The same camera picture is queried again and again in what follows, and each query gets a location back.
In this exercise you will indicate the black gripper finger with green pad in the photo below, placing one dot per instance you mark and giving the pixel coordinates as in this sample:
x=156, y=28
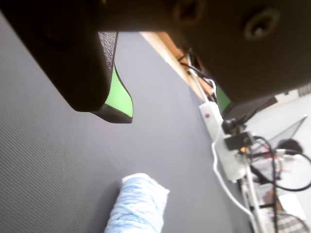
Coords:
x=255, y=68
x=73, y=72

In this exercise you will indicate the light blue yarn-wrapped block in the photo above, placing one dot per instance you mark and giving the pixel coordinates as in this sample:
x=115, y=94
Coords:
x=138, y=206

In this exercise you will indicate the small black adapter box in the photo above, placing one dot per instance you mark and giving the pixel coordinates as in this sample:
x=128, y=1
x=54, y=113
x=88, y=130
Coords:
x=236, y=141

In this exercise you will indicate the white power strip red switch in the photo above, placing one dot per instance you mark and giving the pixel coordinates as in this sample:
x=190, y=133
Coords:
x=228, y=160

